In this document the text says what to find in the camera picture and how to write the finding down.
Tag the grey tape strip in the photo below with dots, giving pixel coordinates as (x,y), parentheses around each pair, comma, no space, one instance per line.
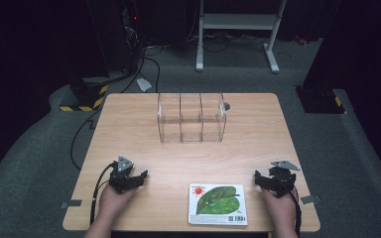
(310,199)
(71,204)

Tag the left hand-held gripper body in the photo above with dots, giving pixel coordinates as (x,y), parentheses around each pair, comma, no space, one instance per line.
(121,174)

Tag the grey table grommet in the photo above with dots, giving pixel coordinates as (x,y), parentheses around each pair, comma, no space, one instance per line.
(227,106)

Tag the white paper scrap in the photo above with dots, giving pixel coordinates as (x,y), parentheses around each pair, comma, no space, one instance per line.
(144,84)

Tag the yellow black striped stand base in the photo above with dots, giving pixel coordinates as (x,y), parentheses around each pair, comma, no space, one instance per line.
(85,95)
(320,100)

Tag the person's right hand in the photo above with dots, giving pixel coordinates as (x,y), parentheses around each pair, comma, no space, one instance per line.
(279,208)

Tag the small red object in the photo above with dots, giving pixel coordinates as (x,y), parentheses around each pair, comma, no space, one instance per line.
(300,40)

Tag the clear acrylic book rack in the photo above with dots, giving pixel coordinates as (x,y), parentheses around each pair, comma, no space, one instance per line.
(191,117)

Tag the person's left hand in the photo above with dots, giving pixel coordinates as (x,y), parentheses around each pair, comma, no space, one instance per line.
(114,200)

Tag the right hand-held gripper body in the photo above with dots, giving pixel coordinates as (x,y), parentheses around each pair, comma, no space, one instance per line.
(281,180)

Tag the green leaf picture book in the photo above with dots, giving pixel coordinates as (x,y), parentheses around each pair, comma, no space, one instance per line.
(217,204)

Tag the white metal stand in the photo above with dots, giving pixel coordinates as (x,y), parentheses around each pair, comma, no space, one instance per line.
(239,21)

